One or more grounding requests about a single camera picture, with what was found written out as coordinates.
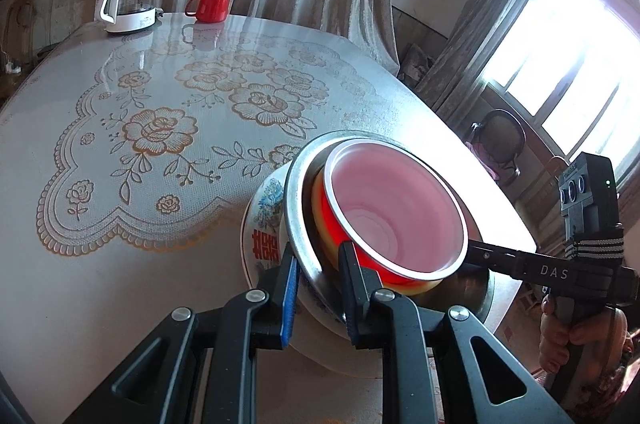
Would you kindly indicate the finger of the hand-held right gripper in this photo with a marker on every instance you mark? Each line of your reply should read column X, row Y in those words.
column 492, row 256

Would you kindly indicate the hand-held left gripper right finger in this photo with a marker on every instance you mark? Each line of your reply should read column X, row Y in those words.
column 350, row 294

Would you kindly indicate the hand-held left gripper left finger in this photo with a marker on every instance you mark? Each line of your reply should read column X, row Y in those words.
column 290, row 299

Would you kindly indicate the deep plate with red print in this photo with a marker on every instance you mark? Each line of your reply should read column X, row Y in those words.
column 260, row 224

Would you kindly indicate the stainless steel bowl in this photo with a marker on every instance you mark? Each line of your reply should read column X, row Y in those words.
column 301, row 214

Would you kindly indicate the red bowl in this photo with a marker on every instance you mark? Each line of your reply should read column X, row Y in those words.
column 395, row 214

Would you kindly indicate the person's right forearm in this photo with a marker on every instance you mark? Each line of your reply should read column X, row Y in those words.
column 622, row 389

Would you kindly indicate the person's right hand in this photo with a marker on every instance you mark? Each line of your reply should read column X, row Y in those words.
column 595, row 336

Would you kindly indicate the pink chair cushion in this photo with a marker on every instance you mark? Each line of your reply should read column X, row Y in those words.
column 487, row 159

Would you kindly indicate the dark round-back chair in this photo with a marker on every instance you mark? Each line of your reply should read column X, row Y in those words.
column 500, row 129

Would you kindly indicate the window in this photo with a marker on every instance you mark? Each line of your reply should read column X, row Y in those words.
column 570, row 79

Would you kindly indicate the floral lace tablecloth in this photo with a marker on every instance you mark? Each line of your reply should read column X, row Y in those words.
column 150, row 184

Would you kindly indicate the grey side curtain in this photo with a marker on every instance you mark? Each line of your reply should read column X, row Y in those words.
column 480, row 44

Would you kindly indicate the red mug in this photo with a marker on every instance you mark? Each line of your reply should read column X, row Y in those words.
column 212, row 7

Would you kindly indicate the white power strip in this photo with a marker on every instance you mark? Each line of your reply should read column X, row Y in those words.
column 11, row 68

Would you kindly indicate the wooden chair back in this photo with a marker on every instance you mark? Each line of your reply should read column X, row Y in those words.
column 20, row 29

